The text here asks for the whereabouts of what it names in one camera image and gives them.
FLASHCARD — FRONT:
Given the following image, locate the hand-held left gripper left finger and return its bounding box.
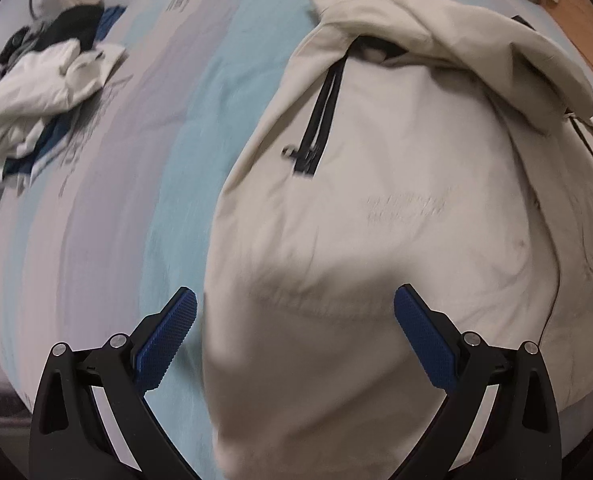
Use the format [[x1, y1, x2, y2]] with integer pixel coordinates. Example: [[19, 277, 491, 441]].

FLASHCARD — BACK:
[[29, 286, 200, 480]]

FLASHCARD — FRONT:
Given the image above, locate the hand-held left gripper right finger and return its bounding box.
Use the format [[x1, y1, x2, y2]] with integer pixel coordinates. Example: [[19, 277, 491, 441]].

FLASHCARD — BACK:
[[394, 284, 562, 480]]

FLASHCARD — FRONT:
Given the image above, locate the cream and black hooded jacket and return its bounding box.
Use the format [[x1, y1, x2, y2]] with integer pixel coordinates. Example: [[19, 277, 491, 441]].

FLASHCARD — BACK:
[[201, 0, 593, 480]]

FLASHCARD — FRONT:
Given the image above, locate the bed with striped sheet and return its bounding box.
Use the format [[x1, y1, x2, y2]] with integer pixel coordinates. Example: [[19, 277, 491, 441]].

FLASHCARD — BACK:
[[0, 0, 593, 480]]

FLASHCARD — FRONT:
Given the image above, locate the dark blue garment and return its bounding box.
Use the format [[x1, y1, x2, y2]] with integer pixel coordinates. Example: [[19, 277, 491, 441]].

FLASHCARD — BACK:
[[1, 120, 77, 182]]

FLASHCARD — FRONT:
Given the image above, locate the crumpled white jacket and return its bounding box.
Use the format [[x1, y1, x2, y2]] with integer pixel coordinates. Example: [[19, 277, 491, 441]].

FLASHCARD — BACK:
[[0, 39, 127, 172]]

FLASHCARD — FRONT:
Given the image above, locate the black garment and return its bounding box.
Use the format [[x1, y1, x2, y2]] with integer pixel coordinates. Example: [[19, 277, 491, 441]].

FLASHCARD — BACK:
[[44, 4, 106, 54]]

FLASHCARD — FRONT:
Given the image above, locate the wooden headboard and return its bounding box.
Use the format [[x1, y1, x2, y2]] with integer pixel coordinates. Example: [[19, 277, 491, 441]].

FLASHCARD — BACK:
[[541, 0, 593, 128]]

